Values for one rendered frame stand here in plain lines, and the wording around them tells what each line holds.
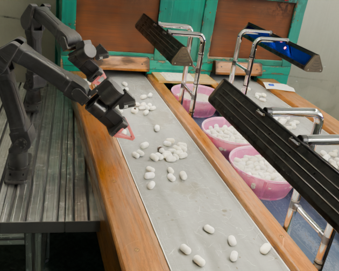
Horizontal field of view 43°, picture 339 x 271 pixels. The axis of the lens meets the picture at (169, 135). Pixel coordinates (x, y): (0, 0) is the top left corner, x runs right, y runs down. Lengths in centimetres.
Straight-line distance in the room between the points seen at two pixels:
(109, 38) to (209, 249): 143
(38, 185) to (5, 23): 195
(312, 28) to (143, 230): 284
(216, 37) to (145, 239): 158
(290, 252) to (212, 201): 30
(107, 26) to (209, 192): 120
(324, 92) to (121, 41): 215
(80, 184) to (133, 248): 46
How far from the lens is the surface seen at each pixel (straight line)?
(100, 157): 144
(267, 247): 117
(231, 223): 126
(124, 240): 109
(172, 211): 126
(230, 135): 180
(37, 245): 135
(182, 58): 155
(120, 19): 229
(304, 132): 203
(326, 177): 83
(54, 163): 159
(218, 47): 248
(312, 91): 389
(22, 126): 145
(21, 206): 137
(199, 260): 108
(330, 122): 215
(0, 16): 325
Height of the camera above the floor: 145
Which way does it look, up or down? 25 degrees down
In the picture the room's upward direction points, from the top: 8 degrees clockwise
